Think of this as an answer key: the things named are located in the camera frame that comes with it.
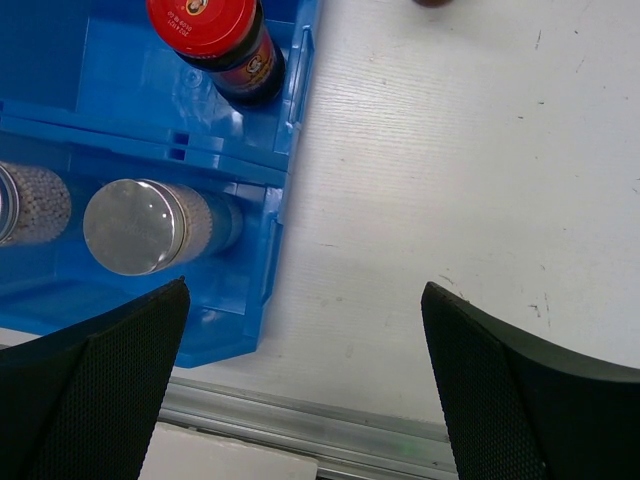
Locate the aluminium front rail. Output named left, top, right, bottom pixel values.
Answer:
left=160, top=377, right=457, bottom=479

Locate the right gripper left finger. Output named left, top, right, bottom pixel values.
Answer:
left=1, top=279, right=190, bottom=479

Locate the silver-lid bead jar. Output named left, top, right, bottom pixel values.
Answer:
left=1, top=162, right=72, bottom=246
left=83, top=179, right=244, bottom=276

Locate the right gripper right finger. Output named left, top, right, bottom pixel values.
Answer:
left=421, top=282, right=639, bottom=479

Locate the blue near storage bin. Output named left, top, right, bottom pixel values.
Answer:
left=1, top=133, right=286, bottom=368

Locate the blue middle storage bin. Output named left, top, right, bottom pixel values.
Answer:
left=1, top=1, right=323, bottom=171

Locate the blue storage bin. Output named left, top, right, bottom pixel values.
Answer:
left=1, top=1, right=323, bottom=171
left=1, top=133, right=286, bottom=368

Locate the yellow-capped sauce bottle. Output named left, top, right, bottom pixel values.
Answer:
left=415, top=0, right=451, bottom=8

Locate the red-lid chili jar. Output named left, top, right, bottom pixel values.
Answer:
left=146, top=0, right=286, bottom=106

